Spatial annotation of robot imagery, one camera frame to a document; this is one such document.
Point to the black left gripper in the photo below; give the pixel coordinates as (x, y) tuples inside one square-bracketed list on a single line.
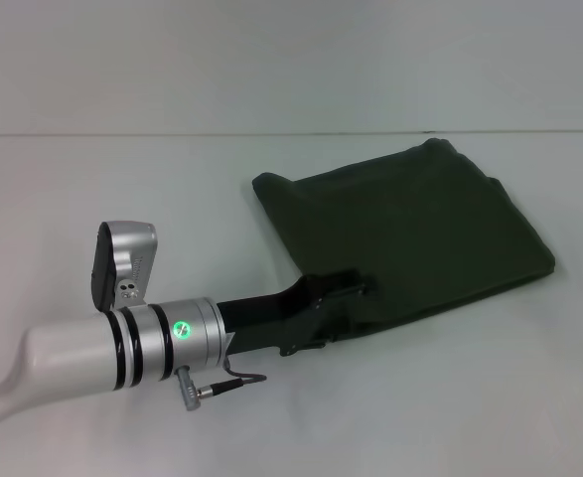
[(281, 308)]

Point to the dark green shirt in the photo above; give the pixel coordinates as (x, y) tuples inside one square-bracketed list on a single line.
[(410, 233)]

